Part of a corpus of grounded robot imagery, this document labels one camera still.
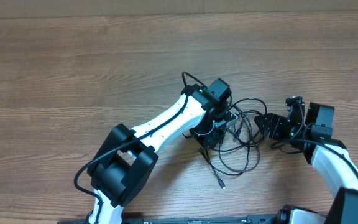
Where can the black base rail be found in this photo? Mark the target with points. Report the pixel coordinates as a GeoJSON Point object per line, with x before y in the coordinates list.
{"type": "Point", "coordinates": [197, 220]}

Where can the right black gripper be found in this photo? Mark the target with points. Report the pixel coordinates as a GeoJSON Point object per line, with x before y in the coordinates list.
{"type": "Point", "coordinates": [274, 122]}

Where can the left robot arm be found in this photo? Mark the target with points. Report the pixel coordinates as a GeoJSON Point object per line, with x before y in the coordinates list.
{"type": "Point", "coordinates": [127, 157]}

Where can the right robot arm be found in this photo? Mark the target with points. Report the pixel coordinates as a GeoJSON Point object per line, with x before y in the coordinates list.
{"type": "Point", "coordinates": [309, 130]}

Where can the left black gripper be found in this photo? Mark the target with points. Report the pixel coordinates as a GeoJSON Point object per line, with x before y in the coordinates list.
{"type": "Point", "coordinates": [211, 140]}

